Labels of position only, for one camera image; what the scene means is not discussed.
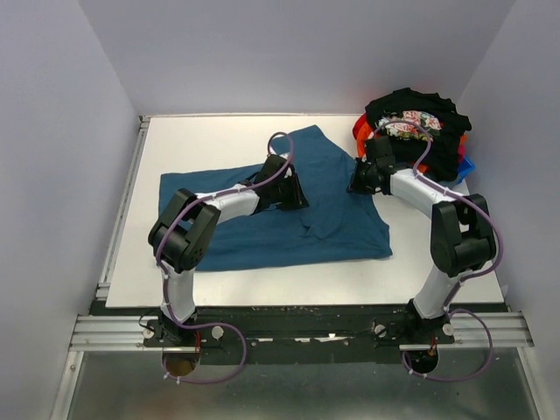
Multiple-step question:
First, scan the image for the blue t-shirt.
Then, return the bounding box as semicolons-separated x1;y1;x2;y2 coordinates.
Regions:
158;126;392;271

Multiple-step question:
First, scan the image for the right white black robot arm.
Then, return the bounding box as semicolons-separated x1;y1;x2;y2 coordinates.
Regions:
347;136;497;343

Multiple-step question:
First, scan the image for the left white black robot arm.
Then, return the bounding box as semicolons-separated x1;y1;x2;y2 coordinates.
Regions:
148;154;309;346

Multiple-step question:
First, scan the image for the orange t-shirt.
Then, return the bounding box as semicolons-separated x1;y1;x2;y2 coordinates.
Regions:
352;111;467;180

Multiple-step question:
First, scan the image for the blue plastic bin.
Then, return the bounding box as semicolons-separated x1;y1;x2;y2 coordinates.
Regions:
455;157;476;184

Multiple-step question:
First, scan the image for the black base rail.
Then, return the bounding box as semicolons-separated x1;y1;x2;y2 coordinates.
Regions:
71;304;508;366

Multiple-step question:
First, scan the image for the aluminium frame profile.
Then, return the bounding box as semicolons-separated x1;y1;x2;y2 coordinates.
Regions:
49;115;151;419

